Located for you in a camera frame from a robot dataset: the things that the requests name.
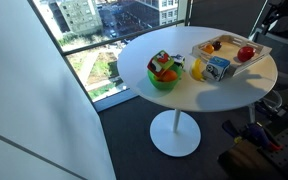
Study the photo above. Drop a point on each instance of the grey office chair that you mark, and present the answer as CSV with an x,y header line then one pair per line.
x,y
284,56

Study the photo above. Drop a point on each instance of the light wooden tray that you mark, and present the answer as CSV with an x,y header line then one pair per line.
x,y
229,50

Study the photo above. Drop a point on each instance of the large orange fruit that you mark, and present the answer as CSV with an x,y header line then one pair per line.
x,y
169,76

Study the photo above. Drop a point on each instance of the brown wooden board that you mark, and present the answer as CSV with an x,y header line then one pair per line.
x,y
244,161

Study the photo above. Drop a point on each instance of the blue white carton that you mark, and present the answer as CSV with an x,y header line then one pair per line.
x,y
216,68

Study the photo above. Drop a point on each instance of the dark red plum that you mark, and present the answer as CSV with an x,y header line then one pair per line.
x,y
217,45

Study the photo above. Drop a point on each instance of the small orange fruit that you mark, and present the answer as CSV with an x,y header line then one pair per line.
x,y
208,49

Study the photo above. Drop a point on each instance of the green plastic bowl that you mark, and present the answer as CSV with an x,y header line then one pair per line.
x,y
164,85

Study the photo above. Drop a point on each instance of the dark window frame rail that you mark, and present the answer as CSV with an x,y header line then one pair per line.
x,y
117,38

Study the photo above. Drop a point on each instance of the yellow banana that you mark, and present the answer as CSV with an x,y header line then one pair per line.
x,y
196,70

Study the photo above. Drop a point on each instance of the red apple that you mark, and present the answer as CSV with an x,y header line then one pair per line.
x,y
246,54

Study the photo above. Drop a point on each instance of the white table pedestal base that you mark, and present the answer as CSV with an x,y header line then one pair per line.
x,y
175,133

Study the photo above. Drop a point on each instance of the red green soft cube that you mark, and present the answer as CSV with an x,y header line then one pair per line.
x,y
160,62

